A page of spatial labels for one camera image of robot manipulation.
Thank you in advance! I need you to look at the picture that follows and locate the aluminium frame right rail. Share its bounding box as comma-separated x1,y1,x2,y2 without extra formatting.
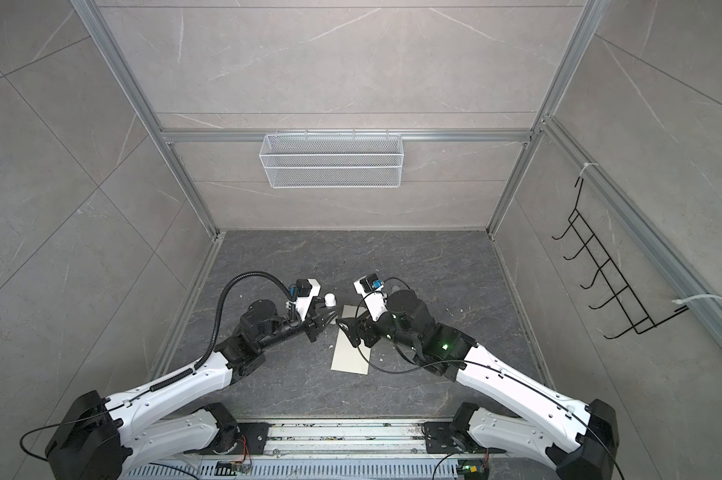
542,116,722,350

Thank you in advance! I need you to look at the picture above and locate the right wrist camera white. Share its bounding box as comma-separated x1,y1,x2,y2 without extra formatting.
353,273,387,322

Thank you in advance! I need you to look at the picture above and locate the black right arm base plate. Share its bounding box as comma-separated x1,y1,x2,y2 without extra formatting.
421,421,506,455

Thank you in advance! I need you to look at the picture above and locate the grey slotted cable duct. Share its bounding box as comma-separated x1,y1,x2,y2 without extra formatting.
125,458,479,479

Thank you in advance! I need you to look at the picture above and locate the white wire mesh basket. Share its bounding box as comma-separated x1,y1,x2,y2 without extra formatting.
259,135,405,189

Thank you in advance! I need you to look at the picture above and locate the aluminium frame post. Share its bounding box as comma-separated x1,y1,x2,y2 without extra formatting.
486,0,609,241
71,0,220,239

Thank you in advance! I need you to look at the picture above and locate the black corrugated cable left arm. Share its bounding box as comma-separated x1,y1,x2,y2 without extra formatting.
147,271,293,394

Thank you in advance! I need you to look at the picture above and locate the black wire hook rack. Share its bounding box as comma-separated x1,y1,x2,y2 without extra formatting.
551,178,689,340

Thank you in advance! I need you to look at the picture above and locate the white paper envelope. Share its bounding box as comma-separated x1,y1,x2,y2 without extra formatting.
331,328,370,375

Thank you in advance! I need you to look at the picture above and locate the aluminium frame left post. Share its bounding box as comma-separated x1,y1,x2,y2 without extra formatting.
71,0,220,239

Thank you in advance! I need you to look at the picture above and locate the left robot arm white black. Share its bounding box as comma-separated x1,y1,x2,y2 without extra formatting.
45,294,337,479

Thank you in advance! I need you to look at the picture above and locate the aluminium frame right post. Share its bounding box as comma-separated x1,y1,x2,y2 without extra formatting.
486,0,609,241

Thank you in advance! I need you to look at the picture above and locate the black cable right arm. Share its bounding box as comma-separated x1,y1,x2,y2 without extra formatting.
353,277,626,480

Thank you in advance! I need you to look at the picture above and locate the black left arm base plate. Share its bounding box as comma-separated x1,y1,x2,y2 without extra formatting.
211,422,270,457

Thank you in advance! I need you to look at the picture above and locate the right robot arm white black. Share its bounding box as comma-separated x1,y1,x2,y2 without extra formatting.
337,290,623,479

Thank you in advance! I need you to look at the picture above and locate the aluminium frame rail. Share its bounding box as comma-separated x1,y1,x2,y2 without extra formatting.
161,128,532,143
542,116,722,350

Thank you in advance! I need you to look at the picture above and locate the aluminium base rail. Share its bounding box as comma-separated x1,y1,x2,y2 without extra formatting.
93,416,596,463

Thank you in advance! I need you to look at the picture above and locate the aluminium frame back rail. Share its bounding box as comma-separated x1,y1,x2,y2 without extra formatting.
161,128,532,143

